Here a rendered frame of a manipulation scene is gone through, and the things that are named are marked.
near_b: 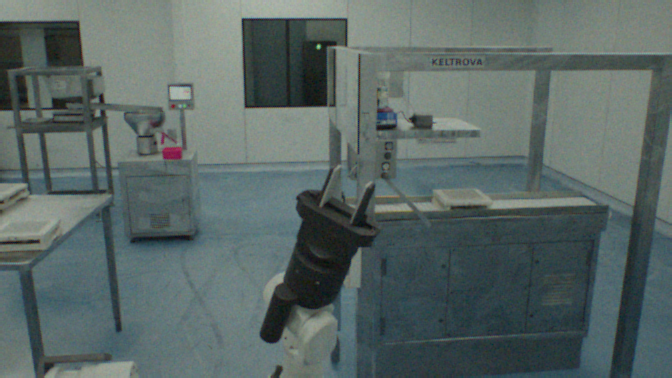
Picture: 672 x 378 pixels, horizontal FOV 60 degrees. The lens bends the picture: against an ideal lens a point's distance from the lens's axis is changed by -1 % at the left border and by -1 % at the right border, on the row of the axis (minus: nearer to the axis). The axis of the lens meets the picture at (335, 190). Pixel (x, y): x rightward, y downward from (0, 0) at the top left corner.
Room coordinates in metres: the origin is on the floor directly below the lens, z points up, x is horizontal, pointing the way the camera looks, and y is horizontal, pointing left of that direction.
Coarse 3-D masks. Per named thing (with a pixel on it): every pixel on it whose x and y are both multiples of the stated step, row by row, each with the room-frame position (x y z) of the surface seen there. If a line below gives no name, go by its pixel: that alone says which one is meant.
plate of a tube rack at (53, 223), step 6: (6, 222) 2.61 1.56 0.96; (48, 222) 2.61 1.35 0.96; (54, 222) 2.61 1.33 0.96; (0, 228) 2.52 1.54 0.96; (48, 228) 2.53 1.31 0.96; (54, 228) 2.57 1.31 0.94; (0, 234) 2.44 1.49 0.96; (6, 234) 2.44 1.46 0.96; (12, 234) 2.44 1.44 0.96; (18, 234) 2.44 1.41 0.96; (24, 234) 2.44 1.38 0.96; (30, 234) 2.44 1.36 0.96; (36, 234) 2.44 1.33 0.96; (42, 234) 2.44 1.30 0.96; (48, 234) 2.49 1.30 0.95; (0, 240) 2.41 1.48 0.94
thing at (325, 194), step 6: (330, 168) 0.78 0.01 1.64; (336, 168) 0.78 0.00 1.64; (330, 174) 0.78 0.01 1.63; (336, 174) 0.79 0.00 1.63; (330, 180) 0.78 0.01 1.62; (324, 186) 0.78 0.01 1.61; (330, 186) 0.79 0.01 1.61; (324, 192) 0.78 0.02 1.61; (330, 192) 0.80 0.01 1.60; (318, 198) 0.79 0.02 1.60; (324, 198) 0.78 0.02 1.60; (318, 204) 0.79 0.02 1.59; (324, 204) 0.79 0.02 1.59
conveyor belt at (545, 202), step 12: (384, 204) 2.97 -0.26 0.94; (396, 204) 2.97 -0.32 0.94; (420, 204) 2.97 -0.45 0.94; (432, 204) 2.97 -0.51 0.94; (504, 204) 2.97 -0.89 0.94; (516, 204) 2.97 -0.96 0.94; (528, 204) 2.97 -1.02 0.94; (540, 204) 2.97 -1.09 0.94; (552, 204) 2.97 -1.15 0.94; (564, 204) 2.97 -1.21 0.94; (576, 204) 2.97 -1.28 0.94; (444, 216) 2.76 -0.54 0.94; (456, 216) 2.77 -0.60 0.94; (468, 216) 2.78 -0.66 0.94; (480, 216) 2.78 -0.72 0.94
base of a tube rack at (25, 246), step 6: (60, 228) 2.67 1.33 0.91; (54, 234) 2.57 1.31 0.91; (48, 240) 2.49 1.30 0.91; (0, 246) 2.41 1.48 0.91; (6, 246) 2.42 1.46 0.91; (12, 246) 2.42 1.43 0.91; (18, 246) 2.42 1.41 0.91; (24, 246) 2.43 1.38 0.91; (30, 246) 2.43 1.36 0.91; (36, 246) 2.43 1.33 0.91; (42, 246) 2.44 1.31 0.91; (48, 246) 2.47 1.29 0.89
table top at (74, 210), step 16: (16, 208) 3.08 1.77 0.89; (32, 208) 3.08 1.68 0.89; (48, 208) 3.08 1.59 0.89; (64, 208) 3.08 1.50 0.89; (80, 208) 3.08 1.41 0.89; (96, 208) 3.10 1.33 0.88; (0, 224) 2.80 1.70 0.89; (64, 224) 2.80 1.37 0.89; (80, 224) 2.86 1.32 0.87; (64, 240) 2.64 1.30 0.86; (0, 256) 2.36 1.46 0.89; (16, 256) 2.36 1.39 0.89; (32, 256) 2.36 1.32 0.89
